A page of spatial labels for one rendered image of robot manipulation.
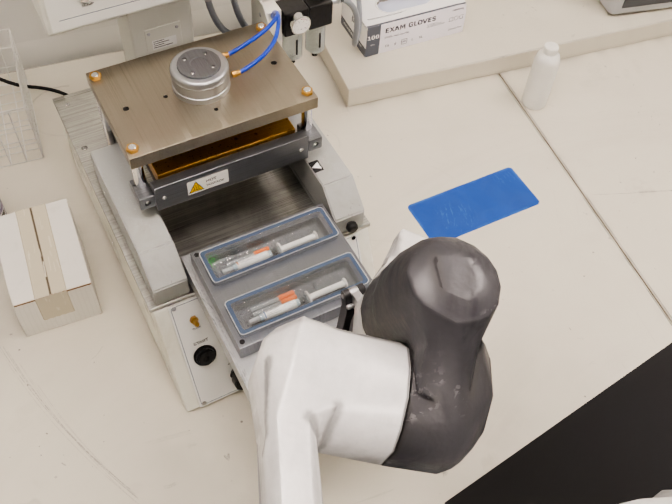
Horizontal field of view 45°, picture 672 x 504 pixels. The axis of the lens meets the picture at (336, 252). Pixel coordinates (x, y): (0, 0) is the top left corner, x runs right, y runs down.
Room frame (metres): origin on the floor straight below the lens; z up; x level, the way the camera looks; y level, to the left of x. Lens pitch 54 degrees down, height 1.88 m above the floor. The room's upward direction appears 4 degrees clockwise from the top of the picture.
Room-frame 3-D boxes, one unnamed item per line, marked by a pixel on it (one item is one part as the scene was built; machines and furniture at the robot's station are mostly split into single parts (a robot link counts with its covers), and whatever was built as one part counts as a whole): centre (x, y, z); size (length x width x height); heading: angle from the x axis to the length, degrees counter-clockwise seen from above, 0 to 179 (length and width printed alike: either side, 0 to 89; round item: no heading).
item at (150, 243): (0.70, 0.28, 0.97); 0.25 x 0.05 x 0.07; 31
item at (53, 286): (0.72, 0.46, 0.80); 0.19 x 0.13 x 0.09; 23
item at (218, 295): (0.61, 0.07, 0.98); 0.20 x 0.17 x 0.03; 121
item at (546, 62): (1.24, -0.38, 0.82); 0.05 x 0.05 x 0.14
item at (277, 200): (0.86, 0.22, 0.93); 0.46 x 0.35 x 0.01; 31
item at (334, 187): (0.84, 0.04, 0.97); 0.26 x 0.05 x 0.07; 31
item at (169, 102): (0.87, 0.20, 1.08); 0.31 x 0.24 x 0.13; 121
